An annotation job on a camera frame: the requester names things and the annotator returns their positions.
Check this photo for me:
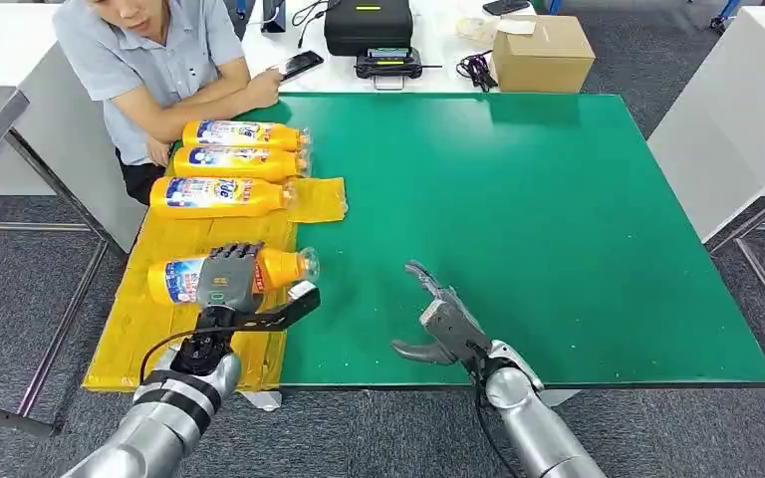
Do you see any white side table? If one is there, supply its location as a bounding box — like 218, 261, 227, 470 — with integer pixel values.
0, 3, 149, 255
645, 5, 765, 245

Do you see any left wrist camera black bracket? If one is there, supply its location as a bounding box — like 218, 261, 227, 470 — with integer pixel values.
220, 280, 323, 335

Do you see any orange drink bottle clear cap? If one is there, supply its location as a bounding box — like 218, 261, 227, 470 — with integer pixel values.
172, 145, 311, 182
149, 175, 298, 220
146, 247, 321, 308
181, 119, 311, 153

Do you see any black hard case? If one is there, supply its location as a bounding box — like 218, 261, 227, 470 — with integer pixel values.
323, 0, 415, 58

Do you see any black handheld controller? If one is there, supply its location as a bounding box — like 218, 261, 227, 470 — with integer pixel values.
354, 47, 443, 92

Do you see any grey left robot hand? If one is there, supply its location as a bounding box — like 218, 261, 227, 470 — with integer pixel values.
195, 241, 266, 318

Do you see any brown cardboard box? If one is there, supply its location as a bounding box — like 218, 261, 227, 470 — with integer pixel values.
491, 14, 597, 95

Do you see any green table mat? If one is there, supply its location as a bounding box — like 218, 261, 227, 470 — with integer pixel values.
167, 92, 765, 389

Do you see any person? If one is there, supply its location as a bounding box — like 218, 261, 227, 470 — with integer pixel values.
52, 0, 285, 206

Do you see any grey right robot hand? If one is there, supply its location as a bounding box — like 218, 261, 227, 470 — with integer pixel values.
390, 259, 493, 367

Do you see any black cable bundle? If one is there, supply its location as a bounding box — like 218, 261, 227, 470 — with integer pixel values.
454, 49, 499, 94

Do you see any clear plastic bag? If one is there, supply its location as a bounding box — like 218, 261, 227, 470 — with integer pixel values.
454, 16, 499, 48

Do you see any yellow sheet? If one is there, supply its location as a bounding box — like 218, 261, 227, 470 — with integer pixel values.
83, 176, 350, 395

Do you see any dark blue box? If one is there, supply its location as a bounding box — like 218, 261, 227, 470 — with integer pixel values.
262, 0, 288, 34

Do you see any black smartphone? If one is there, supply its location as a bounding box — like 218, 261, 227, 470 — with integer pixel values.
270, 50, 325, 83
481, 0, 532, 17

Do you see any white paper slip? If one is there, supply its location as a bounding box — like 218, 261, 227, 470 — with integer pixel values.
495, 18, 538, 36

